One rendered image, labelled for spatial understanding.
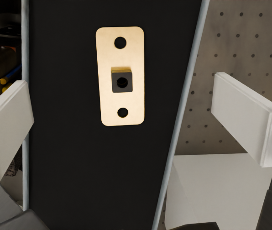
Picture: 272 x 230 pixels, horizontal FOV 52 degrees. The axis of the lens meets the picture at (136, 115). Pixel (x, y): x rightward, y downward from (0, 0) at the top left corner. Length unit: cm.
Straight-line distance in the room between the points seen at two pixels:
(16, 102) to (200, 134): 69
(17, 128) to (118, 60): 10
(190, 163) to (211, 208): 18
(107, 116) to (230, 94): 11
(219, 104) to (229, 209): 50
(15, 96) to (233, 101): 12
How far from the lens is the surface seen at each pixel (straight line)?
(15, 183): 40
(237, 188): 74
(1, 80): 39
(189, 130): 80
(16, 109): 16
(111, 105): 24
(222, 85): 18
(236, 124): 17
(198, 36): 24
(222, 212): 66
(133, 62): 23
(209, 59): 75
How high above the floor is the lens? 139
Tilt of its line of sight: 66 degrees down
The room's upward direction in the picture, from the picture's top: 166 degrees clockwise
